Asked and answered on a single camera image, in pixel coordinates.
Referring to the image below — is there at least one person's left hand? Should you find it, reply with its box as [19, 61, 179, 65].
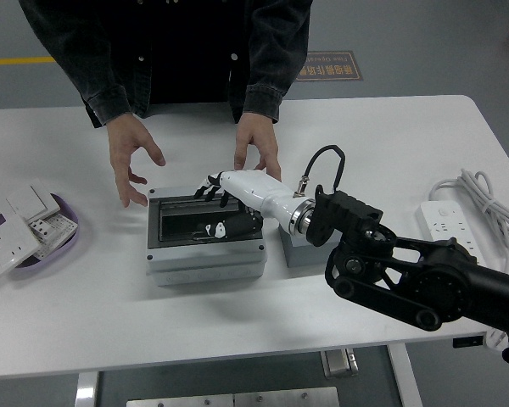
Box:
[232, 112, 282, 178]

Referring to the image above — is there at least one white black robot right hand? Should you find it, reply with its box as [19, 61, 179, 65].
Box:
[193, 169, 301, 239]

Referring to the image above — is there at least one yellow floor tape line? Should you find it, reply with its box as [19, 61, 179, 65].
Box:
[0, 57, 57, 67]

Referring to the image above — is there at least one grey cube with round hole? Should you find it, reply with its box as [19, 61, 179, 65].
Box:
[278, 224, 338, 269]

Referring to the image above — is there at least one person's right hand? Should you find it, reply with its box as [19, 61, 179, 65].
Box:
[106, 113, 167, 209]

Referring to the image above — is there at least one white perforated socket panel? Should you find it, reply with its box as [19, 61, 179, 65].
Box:
[36, 211, 78, 259]

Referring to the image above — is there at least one person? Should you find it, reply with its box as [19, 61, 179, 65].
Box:
[19, 0, 313, 129]

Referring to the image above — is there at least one brown floor sign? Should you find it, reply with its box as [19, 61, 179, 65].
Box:
[295, 50, 364, 83]

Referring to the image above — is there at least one grey metal table bracket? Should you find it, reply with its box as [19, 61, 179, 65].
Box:
[321, 348, 360, 377]

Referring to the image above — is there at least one grey electrical box with lid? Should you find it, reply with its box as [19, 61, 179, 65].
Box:
[145, 185, 267, 288]

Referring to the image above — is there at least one white power cord with plug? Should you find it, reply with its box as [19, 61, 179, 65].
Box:
[428, 168, 509, 352]

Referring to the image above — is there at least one white wall socket plate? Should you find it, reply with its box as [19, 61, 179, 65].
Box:
[0, 211, 43, 279]

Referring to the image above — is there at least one purple tray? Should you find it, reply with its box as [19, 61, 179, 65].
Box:
[0, 192, 81, 281]

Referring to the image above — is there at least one metal base plate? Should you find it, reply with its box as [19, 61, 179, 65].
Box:
[126, 386, 340, 407]

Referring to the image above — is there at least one white table leg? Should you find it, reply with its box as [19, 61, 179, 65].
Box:
[385, 343, 423, 407]
[74, 371, 99, 407]

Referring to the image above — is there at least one small white socket insert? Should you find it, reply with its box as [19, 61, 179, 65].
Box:
[28, 218, 54, 243]

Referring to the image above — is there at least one white wall switch plate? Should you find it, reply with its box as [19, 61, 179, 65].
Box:
[0, 185, 63, 221]

